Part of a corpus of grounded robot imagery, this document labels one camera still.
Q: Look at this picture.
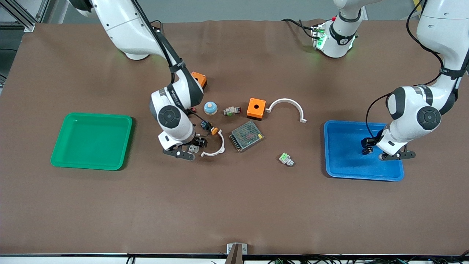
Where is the green plastic tray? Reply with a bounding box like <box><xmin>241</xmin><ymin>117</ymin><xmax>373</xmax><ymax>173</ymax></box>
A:
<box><xmin>50</xmin><ymin>113</ymin><xmax>133</xmax><ymax>171</ymax></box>

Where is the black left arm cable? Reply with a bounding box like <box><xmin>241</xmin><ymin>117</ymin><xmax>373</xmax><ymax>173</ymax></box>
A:
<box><xmin>365</xmin><ymin>0</ymin><xmax>458</xmax><ymax>139</ymax></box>

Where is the metal mesh power supply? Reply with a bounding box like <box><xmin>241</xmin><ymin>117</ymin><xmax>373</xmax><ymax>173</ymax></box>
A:
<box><xmin>229</xmin><ymin>121</ymin><xmax>265</xmax><ymax>153</ymax></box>

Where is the black floor cable bundle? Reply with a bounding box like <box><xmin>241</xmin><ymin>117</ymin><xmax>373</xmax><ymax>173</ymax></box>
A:
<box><xmin>267</xmin><ymin>255</ymin><xmax>469</xmax><ymax>264</ymax></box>

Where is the brown table mat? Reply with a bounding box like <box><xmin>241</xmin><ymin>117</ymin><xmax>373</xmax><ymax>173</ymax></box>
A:
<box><xmin>0</xmin><ymin>19</ymin><xmax>469</xmax><ymax>256</ymax></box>

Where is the orange black button box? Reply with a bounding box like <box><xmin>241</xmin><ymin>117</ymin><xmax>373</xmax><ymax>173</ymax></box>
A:
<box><xmin>191</xmin><ymin>71</ymin><xmax>207</xmax><ymax>91</ymax></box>
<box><xmin>247</xmin><ymin>98</ymin><xmax>266</xmax><ymax>121</ymax></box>

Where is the brown post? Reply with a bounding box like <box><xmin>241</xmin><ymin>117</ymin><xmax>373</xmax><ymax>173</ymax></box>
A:
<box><xmin>224</xmin><ymin>244</ymin><xmax>242</xmax><ymax>264</ymax></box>

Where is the green lit left base box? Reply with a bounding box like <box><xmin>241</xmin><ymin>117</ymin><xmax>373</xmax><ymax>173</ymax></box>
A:
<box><xmin>311</xmin><ymin>23</ymin><xmax>327</xmax><ymax>50</ymax></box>

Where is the black orange push button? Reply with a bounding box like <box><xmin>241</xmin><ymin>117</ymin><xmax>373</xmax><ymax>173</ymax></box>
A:
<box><xmin>200</xmin><ymin>120</ymin><xmax>218</xmax><ymax>135</ymax></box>

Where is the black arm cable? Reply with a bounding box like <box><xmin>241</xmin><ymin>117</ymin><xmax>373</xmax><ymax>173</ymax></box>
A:
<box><xmin>365</xmin><ymin>0</ymin><xmax>458</xmax><ymax>139</ymax></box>
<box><xmin>130</xmin><ymin>0</ymin><xmax>211</xmax><ymax>138</ymax></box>

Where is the black left base cable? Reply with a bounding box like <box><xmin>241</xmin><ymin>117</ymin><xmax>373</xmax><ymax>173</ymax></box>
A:
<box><xmin>281</xmin><ymin>18</ymin><xmax>315</xmax><ymax>37</ymax></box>

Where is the metal table edge bracket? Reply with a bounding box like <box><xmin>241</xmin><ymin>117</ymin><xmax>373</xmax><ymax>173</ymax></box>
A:
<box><xmin>227</xmin><ymin>243</ymin><xmax>248</xmax><ymax>255</ymax></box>

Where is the blue plastic tray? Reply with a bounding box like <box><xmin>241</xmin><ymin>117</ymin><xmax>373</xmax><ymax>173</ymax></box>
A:
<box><xmin>324</xmin><ymin>120</ymin><xmax>405</xmax><ymax>182</ymax></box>

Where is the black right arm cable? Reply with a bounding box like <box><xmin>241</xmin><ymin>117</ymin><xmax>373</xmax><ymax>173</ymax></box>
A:
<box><xmin>130</xmin><ymin>0</ymin><xmax>211</xmax><ymax>138</ymax></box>

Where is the small white curved bracket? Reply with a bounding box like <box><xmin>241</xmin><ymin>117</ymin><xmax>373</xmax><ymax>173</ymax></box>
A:
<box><xmin>200</xmin><ymin>131</ymin><xmax>226</xmax><ymax>157</ymax></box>

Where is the large white curved bracket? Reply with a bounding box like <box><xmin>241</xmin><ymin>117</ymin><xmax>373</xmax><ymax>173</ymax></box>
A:
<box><xmin>265</xmin><ymin>98</ymin><xmax>307</xmax><ymax>124</ymax></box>

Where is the aluminium frame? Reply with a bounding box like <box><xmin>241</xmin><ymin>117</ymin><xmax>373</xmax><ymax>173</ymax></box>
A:
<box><xmin>0</xmin><ymin>0</ymin><xmax>59</xmax><ymax>33</ymax></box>

